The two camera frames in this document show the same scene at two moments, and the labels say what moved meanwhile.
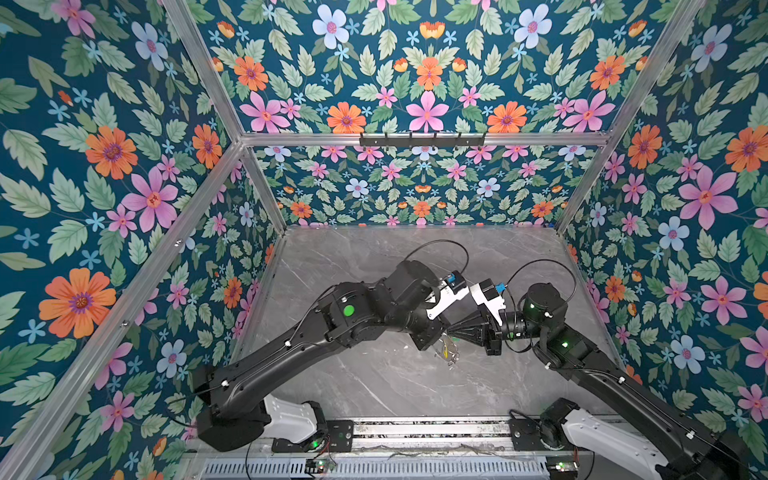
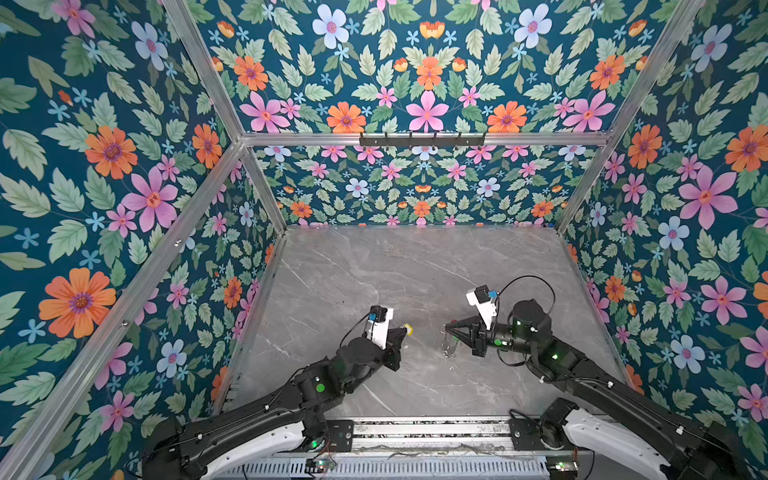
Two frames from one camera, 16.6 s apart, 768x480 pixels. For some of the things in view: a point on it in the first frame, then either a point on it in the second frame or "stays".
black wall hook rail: [421, 141] stays
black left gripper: [433, 333] -> [394, 342]
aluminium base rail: [378, 436] stays
